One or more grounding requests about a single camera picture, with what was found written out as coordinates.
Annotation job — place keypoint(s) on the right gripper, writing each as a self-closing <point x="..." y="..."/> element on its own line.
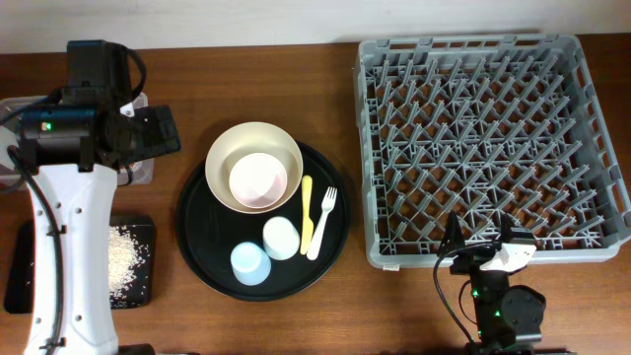
<point x="470" y="259"/>

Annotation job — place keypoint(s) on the light blue plastic cup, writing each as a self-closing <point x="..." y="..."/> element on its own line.
<point x="250" y="263"/>

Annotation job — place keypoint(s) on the large beige bowl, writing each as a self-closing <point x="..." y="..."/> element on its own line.
<point x="244" y="139"/>

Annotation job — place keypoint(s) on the clear plastic waste bin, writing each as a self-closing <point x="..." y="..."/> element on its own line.
<point x="143" y="171"/>

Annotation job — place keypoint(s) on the yellow plastic knife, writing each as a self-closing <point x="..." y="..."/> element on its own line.
<point x="307" y="223"/>

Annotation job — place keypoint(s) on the white plastic fork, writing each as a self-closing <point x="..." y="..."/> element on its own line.
<point x="327" y="206"/>

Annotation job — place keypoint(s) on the black rectangular tray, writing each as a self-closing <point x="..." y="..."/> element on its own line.
<point x="20" y="290"/>

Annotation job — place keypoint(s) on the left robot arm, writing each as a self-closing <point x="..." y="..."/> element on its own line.
<point x="70" y="148"/>

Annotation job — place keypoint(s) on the small pink bowl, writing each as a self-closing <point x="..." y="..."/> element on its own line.
<point x="258" y="180"/>

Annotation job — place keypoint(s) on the pile of rice grains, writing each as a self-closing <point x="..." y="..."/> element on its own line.
<point x="125" y="257"/>

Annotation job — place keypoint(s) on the grey plastic dishwasher rack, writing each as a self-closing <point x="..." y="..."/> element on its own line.
<point x="485" y="126"/>

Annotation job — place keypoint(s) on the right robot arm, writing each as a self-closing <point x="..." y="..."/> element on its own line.
<point x="508" y="318"/>

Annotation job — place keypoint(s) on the white plastic cup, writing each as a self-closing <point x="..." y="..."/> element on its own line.
<point x="281" y="240"/>

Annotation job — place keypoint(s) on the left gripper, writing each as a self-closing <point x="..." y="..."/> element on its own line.
<point x="164" y="134"/>

